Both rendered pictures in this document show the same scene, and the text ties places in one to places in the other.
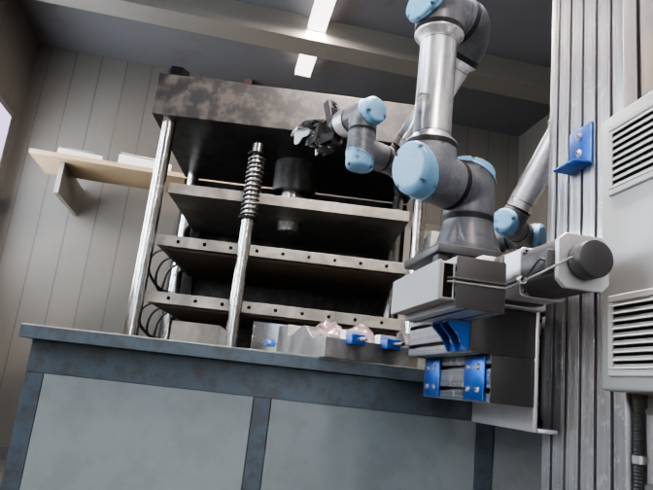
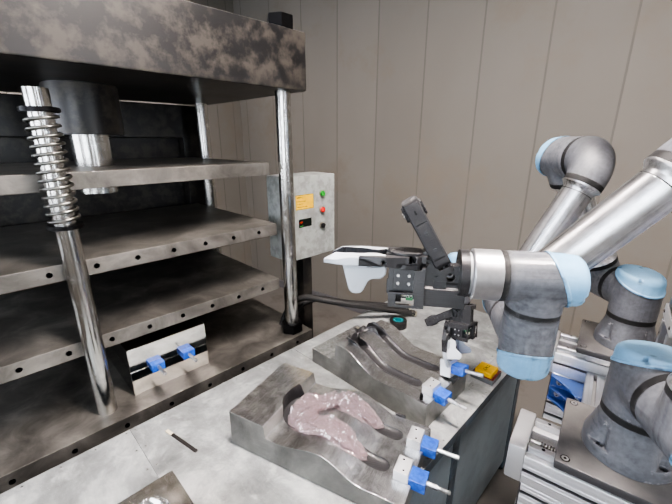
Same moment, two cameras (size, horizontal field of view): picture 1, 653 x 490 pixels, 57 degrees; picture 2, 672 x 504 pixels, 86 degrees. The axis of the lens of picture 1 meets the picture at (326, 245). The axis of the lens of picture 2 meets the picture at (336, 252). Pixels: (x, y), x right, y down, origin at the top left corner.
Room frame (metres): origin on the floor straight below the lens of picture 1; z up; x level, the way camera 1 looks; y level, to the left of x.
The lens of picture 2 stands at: (1.32, 0.48, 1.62)
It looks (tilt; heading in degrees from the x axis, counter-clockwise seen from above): 17 degrees down; 316
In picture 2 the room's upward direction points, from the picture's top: straight up
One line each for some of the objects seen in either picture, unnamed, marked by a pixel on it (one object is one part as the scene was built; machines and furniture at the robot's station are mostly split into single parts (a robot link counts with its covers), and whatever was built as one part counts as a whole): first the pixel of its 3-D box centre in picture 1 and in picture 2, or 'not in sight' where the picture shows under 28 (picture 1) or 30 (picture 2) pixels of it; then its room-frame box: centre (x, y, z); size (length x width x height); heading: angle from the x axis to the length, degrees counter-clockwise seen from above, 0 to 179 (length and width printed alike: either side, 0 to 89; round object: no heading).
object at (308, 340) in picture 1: (337, 344); (330, 427); (1.92, -0.07, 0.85); 0.50 x 0.26 x 0.11; 19
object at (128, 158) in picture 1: (145, 169); not in sight; (4.05, 1.35, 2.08); 0.39 x 0.37 x 0.10; 100
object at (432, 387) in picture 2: not in sight; (445, 397); (1.74, -0.37, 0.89); 0.13 x 0.05 x 0.05; 2
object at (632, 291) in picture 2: not in sight; (634, 291); (1.42, -0.81, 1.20); 0.13 x 0.12 x 0.14; 140
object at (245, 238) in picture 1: (238, 285); (88, 323); (2.53, 0.36, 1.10); 0.05 x 0.05 x 1.30
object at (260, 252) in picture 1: (284, 269); (105, 236); (2.93, 0.20, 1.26); 1.10 x 0.74 x 0.05; 92
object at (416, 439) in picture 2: (392, 344); (433, 448); (1.68, -0.21, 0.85); 0.13 x 0.05 x 0.05; 19
